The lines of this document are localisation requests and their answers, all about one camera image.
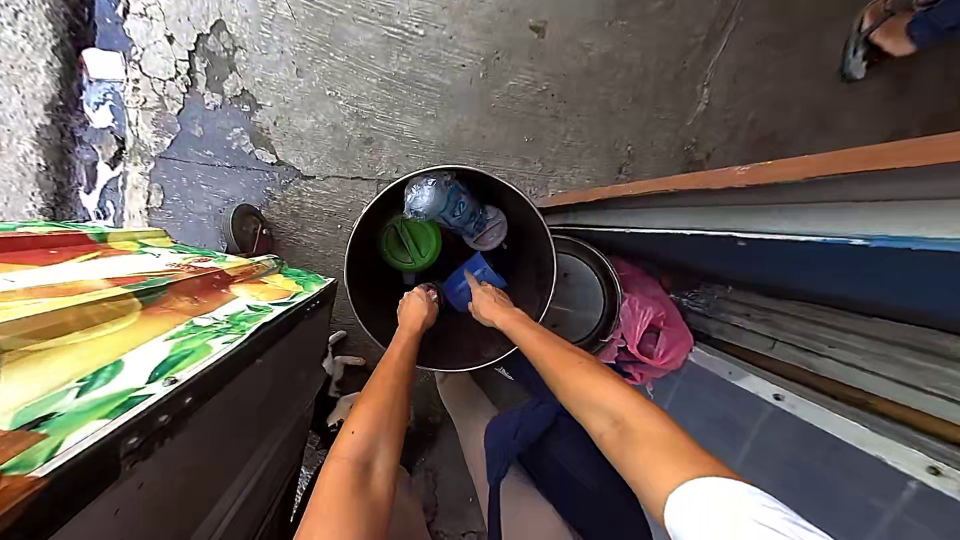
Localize green round-lidded container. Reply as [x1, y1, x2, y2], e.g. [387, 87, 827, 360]
[380, 214, 444, 285]

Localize person's left hand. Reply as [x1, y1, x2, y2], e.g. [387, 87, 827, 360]
[396, 282, 441, 335]

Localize blue plastic container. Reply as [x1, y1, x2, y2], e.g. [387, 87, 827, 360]
[443, 252, 508, 313]

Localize person's legs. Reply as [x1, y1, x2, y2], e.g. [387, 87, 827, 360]
[375, 351, 654, 540]

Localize black and white cat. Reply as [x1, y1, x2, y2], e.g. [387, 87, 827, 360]
[321, 330, 367, 430]

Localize wooden stall with orange edge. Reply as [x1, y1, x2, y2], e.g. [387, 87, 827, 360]
[535, 131, 960, 462]

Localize round translucent plastic container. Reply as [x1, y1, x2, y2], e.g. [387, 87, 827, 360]
[463, 204, 509, 252]

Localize person's right forearm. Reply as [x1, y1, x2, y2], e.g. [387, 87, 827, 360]
[496, 305, 747, 528]

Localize round metal pan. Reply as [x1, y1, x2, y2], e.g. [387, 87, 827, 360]
[540, 234, 624, 355]

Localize fruit-print covered cart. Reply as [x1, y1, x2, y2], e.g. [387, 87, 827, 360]
[0, 220, 339, 540]

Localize grey panel with metal edge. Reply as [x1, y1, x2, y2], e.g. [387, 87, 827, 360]
[643, 342, 960, 540]

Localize clear plastic wrapped cups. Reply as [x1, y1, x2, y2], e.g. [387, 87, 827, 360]
[403, 171, 492, 240]

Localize large deep metal pot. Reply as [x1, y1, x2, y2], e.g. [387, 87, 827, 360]
[344, 165, 558, 373]

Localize pink plastic bag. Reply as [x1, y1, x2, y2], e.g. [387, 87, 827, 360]
[597, 256, 696, 388]

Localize person's left forearm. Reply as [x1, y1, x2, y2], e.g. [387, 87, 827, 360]
[294, 324, 424, 540]

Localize person's right hand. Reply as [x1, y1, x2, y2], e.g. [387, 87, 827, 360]
[463, 270, 517, 330]

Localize round rusty metal can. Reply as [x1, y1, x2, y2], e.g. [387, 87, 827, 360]
[222, 203, 274, 258]

